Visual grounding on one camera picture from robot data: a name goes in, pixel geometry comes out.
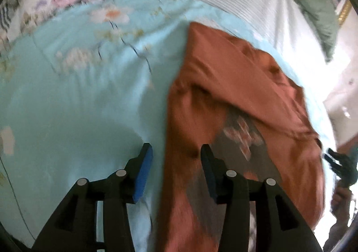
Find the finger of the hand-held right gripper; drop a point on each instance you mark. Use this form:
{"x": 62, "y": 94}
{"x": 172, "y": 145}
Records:
{"x": 330, "y": 160}
{"x": 334, "y": 153}

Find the person's right hand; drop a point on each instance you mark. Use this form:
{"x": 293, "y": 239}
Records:
{"x": 341, "y": 198}

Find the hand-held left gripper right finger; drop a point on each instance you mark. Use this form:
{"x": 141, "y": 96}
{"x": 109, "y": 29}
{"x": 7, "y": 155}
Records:
{"x": 208, "y": 173}

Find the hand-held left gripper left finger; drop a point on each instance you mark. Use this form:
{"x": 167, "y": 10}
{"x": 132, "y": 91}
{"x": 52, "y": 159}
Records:
{"x": 144, "y": 173}

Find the light blue floral bed sheet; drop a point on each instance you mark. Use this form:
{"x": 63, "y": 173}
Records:
{"x": 84, "y": 101}

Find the rust orange small garment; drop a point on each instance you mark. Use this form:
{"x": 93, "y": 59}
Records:
{"x": 223, "y": 78}

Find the green pillow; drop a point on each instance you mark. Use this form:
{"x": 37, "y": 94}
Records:
{"x": 316, "y": 3}

